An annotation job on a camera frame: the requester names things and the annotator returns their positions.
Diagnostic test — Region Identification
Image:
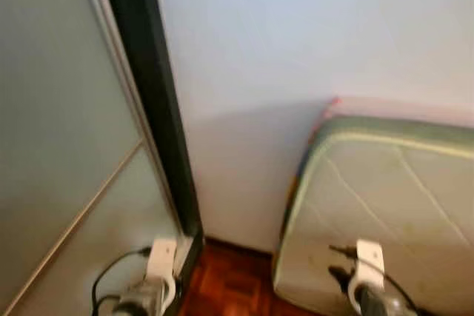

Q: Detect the quilted cream mattress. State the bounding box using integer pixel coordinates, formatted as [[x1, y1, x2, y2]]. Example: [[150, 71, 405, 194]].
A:
[[273, 98, 474, 316]]

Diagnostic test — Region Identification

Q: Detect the frosted glass sliding wardrobe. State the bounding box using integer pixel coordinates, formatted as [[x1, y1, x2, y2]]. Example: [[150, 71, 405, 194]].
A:
[[0, 0, 204, 316]]

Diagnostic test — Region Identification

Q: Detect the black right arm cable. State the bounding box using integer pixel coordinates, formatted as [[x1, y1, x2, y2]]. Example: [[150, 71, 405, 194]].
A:
[[330, 246, 419, 316]]

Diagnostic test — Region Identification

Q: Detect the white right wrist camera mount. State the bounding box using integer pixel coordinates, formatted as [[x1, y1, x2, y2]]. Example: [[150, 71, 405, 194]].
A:
[[348, 239, 386, 309]]

